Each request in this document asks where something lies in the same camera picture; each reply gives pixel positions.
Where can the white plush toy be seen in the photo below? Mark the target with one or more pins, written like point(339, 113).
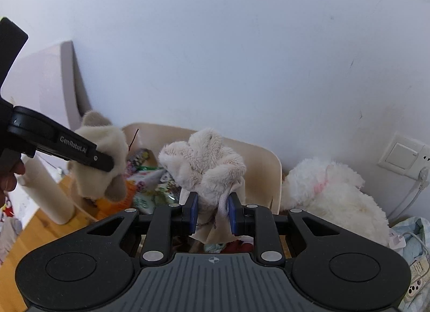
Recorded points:
point(336, 197)

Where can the white wall socket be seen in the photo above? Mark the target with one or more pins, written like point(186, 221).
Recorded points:
point(399, 154)

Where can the pale blue plastic bag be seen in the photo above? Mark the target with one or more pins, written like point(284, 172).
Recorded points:
point(420, 231)

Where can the pinkish plush toy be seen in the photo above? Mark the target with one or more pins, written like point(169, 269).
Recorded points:
point(205, 164)

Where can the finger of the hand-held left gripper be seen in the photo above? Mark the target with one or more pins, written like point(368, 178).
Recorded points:
point(104, 162)

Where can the orange snack packet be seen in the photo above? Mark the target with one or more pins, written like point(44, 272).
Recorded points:
point(114, 206)

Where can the teal cloth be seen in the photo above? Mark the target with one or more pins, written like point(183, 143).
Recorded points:
point(215, 248)

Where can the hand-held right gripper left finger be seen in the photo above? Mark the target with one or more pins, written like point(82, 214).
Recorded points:
point(193, 211)

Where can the cream cylinder bottle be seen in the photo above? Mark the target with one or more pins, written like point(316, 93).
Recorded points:
point(47, 194)

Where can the person's left hand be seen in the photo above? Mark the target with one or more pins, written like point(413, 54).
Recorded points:
point(10, 179)

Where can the green snack packet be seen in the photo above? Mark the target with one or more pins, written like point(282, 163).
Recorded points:
point(144, 201)

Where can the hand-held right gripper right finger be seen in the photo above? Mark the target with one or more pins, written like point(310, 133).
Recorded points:
point(233, 214)

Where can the red packet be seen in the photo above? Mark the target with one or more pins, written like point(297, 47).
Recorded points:
point(240, 247)

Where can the multicoloured cloth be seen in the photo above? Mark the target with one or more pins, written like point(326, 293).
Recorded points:
point(10, 231)

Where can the beige plastic storage basin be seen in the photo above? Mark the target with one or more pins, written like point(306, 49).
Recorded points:
point(262, 170)

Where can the beige plush toy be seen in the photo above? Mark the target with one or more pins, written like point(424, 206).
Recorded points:
point(97, 130)

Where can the colourful snack packet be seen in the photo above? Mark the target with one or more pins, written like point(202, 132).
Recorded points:
point(141, 160)

